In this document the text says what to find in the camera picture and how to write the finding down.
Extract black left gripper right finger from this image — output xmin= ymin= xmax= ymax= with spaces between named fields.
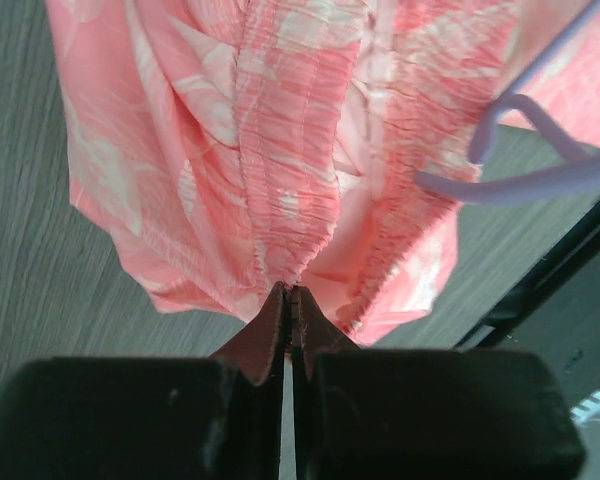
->
xmin=290 ymin=287 xmax=586 ymax=479

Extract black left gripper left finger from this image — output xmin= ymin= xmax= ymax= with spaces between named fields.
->
xmin=0 ymin=284 xmax=285 ymax=479

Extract pink patterned shorts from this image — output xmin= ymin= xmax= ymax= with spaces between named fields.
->
xmin=46 ymin=1 xmax=600 ymax=345

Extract lilac plastic hanger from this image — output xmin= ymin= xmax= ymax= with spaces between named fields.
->
xmin=415 ymin=1 xmax=600 ymax=204

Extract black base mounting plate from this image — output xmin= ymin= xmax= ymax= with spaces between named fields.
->
xmin=457 ymin=200 xmax=600 ymax=409

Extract slotted white cable duct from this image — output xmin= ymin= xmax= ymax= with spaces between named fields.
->
xmin=570 ymin=388 xmax=600 ymax=426

